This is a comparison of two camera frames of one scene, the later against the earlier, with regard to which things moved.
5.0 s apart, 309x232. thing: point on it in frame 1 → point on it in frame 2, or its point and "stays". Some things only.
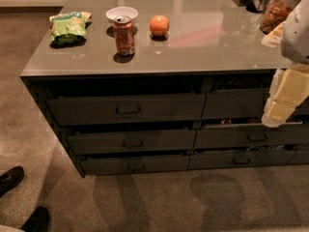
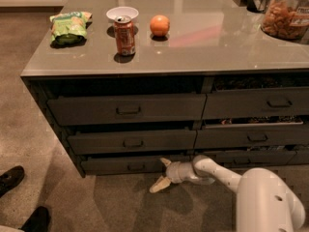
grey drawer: (127, 108) stays
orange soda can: (125, 36) stays
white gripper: (296, 38) → (175, 174)
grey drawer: (242, 103) stays
